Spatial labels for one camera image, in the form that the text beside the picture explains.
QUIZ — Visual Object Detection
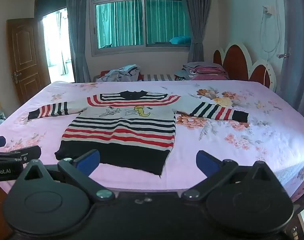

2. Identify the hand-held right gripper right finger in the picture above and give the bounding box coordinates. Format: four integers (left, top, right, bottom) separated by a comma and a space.
181, 150, 280, 202

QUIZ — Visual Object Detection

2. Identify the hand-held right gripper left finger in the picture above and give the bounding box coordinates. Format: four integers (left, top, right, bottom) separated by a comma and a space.
16, 149, 115, 203

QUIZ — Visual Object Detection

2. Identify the striped knit sweater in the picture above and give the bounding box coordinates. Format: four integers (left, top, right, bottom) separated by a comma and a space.
27, 90, 250, 178

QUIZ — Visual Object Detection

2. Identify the stack of folded pink clothes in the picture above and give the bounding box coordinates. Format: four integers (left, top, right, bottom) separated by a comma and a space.
174, 62, 230, 81

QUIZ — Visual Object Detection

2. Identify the grey crumpled clothes pile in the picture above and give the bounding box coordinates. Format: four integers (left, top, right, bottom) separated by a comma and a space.
96, 65, 142, 82

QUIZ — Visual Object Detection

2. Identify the pink floral bed sheet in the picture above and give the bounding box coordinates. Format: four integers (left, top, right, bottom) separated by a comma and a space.
0, 80, 304, 203

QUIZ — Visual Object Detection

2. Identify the brown wooden door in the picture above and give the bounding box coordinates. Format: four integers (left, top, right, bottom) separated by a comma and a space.
6, 18, 51, 104

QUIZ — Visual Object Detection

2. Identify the grey striped cloth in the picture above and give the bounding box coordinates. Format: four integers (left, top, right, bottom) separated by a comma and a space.
141, 74, 179, 82

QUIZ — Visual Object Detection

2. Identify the red and white headboard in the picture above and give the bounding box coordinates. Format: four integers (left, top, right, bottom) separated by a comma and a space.
213, 42, 277, 92

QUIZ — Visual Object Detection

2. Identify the teal pillow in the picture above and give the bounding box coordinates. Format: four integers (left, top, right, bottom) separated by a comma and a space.
169, 36, 192, 45

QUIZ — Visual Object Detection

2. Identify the grey curtain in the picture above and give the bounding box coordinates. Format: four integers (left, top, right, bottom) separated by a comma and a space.
280, 0, 304, 123
66, 0, 91, 83
179, 0, 214, 64

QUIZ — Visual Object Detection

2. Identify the window with green glass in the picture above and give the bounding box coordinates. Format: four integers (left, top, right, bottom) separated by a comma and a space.
91, 0, 192, 57

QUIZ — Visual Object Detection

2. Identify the metal wall hook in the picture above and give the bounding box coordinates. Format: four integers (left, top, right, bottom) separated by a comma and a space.
278, 47, 292, 58

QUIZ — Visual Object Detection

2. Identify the white cable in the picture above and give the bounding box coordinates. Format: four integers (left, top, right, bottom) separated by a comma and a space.
260, 5, 282, 85

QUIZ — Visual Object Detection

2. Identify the white wall socket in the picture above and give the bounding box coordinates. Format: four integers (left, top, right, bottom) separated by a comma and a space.
262, 4, 277, 15

